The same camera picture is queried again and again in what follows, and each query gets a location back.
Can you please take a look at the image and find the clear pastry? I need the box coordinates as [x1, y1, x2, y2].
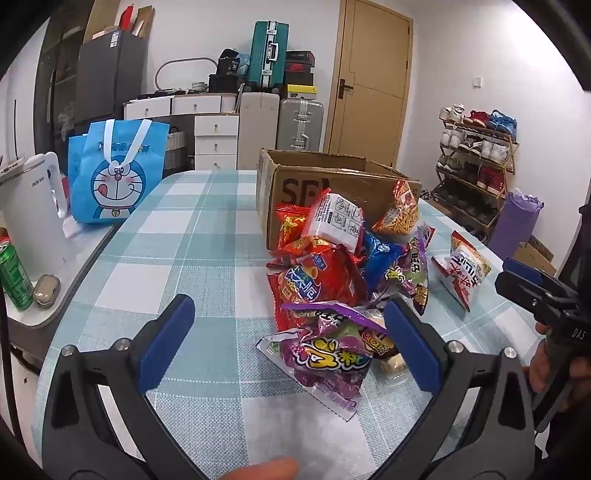
[365, 309, 409, 384]

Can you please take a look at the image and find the small cardboard box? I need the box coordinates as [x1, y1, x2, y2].
[513, 235, 557, 278]

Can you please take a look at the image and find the white suitcase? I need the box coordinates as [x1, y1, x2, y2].
[238, 91, 281, 171]

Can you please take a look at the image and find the person's left hand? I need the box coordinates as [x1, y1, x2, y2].
[217, 457, 301, 480]

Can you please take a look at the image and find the white drawer cabinet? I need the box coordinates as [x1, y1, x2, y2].
[194, 114, 240, 171]

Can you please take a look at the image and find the wooden shoe rack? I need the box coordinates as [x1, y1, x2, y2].
[434, 105, 520, 241]

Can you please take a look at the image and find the white red-edged snack packet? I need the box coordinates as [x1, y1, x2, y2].
[305, 189, 365, 252]

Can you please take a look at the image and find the small red snack packet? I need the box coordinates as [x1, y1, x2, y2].
[276, 203, 315, 252]

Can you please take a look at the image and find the brown cardboard box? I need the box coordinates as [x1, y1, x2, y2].
[255, 148, 423, 252]

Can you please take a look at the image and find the oval metal hoop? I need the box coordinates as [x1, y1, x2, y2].
[154, 58, 220, 93]

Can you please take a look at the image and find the orange noodle snack bag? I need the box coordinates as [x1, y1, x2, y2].
[372, 179, 421, 236]

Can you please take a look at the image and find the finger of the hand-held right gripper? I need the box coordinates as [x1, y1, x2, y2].
[502, 257, 571, 298]
[495, 272, 561, 319]

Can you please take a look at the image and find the wooden door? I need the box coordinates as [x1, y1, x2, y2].
[323, 0, 414, 169]

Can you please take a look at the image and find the black labelled box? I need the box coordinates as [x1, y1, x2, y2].
[217, 48, 243, 77]

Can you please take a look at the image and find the green drink can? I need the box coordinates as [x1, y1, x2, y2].
[0, 235, 34, 311]

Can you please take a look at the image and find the purple pink snack packet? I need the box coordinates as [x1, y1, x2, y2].
[256, 300, 402, 422]

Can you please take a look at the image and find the large red snack bag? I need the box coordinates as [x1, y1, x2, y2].
[267, 240, 370, 333]

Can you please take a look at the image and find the checked teal tablecloth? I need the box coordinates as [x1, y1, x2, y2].
[28, 168, 550, 480]

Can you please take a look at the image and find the white electric kettle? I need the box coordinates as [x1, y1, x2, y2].
[0, 152, 75, 282]

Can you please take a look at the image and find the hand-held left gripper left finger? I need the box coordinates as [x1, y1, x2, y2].
[41, 295, 199, 480]

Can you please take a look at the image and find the person's right hand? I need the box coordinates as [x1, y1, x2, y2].
[523, 322, 591, 414]

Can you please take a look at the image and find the black shoe box red logo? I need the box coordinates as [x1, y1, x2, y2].
[285, 61, 315, 85]

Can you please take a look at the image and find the blue snack packet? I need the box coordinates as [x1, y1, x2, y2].
[362, 231, 411, 296]

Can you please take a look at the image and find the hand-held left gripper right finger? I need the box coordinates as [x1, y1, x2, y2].
[374, 298, 550, 480]

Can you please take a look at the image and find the open cardboard carton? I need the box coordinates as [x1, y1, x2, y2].
[134, 6, 156, 38]

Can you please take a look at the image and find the dark glass-door cabinet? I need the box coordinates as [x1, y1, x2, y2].
[34, 0, 93, 153]

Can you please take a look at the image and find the silver suitcase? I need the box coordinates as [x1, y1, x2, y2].
[277, 98, 325, 152]

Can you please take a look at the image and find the collection of shelved sneakers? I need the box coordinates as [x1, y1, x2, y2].
[436, 104, 518, 232]

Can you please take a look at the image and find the grey refrigerator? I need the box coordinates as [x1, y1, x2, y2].
[76, 31, 148, 125]

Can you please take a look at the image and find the dark purple snack packet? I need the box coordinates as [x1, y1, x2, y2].
[392, 224, 437, 317]

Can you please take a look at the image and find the white desk with drawers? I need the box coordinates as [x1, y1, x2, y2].
[124, 92, 238, 121]

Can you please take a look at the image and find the white red lettered snack bag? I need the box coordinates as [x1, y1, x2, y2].
[431, 231, 492, 312]

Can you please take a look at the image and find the woven basket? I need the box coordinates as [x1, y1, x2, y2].
[166, 130, 188, 169]

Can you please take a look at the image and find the grey side table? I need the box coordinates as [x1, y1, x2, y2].
[0, 217, 122, 342]

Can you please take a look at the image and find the blue cartoon tote bag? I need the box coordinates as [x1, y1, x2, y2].
[68, 119, 158, 225]

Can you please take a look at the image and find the small beige oval case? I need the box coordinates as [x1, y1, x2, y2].
[33, 274, 62, 306]

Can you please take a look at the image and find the teal suitcase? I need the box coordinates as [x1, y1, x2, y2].
[249, 21, 289, 90]

